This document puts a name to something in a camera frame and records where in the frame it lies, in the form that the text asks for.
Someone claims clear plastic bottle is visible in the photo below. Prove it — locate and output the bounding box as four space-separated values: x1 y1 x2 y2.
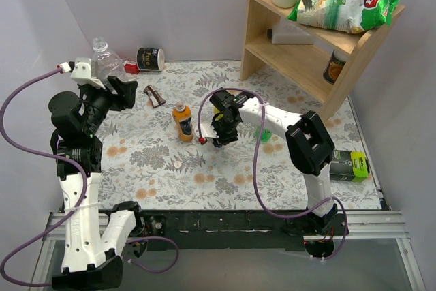
92 37 128 87

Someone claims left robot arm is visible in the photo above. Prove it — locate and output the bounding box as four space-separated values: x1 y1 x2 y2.
48 76 145 290

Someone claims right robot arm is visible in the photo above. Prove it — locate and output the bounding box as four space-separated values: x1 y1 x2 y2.
198 88 337 235

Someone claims green plastic bottle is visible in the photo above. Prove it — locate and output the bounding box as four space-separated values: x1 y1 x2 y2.
255 126 272 142

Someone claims orange juice bottle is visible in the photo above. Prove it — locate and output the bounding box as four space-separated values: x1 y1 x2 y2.
172 102 193 142

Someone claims red white box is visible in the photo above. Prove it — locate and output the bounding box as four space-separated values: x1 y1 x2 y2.
123 61 140 74

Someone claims brown snack wrapper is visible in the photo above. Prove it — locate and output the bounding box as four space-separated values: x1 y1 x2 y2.
144 85 166 108

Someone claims black cylindrical can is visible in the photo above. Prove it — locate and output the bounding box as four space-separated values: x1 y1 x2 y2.
136 48 165 72

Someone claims wooden shelf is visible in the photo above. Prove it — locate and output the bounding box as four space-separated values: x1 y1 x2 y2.
240 0 392 121

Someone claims dark tin can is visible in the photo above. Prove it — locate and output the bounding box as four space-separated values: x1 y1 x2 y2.
323 50 349 84

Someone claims black green box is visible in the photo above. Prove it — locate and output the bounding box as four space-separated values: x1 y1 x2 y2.
330 150 370 182

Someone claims green chips bag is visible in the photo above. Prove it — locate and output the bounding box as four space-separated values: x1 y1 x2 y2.
288 0 400 34

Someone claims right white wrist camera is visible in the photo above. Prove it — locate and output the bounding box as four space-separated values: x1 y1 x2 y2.
195 123 218 144

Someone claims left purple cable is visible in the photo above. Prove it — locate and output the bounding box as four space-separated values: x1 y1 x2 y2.
0 62 180 287

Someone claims purple cable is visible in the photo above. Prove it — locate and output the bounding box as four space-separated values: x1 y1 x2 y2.
196 87 350 262
0 62 180 287

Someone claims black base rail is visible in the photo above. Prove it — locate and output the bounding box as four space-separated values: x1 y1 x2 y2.
42 209 409 253

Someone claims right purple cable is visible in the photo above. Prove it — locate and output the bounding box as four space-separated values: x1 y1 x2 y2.
196 87 350 262

